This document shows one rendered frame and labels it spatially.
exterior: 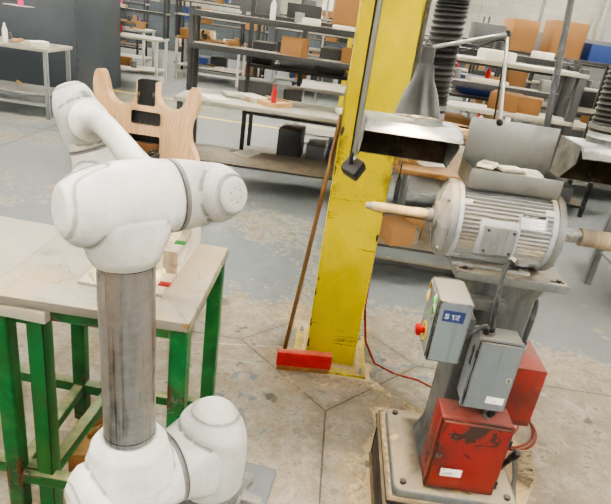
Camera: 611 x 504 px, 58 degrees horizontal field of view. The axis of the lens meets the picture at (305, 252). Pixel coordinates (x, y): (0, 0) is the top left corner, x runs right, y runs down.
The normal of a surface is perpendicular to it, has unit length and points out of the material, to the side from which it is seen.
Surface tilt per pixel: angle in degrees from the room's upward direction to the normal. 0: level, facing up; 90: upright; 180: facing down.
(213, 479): 91
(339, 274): 90
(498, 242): 90
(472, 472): 90
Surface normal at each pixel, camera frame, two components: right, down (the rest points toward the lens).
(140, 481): 0.56, 0.29
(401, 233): 0.29, 0.42
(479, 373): -0.07, 0.40
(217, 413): 0.21, -0.92
